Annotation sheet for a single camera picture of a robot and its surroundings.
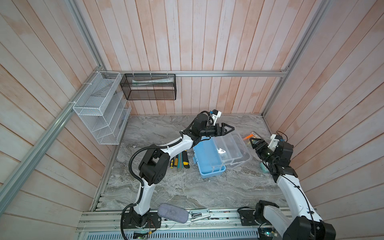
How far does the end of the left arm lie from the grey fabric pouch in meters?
0.41

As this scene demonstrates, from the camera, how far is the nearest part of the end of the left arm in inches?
29.3

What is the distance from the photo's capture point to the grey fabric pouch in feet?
2.40
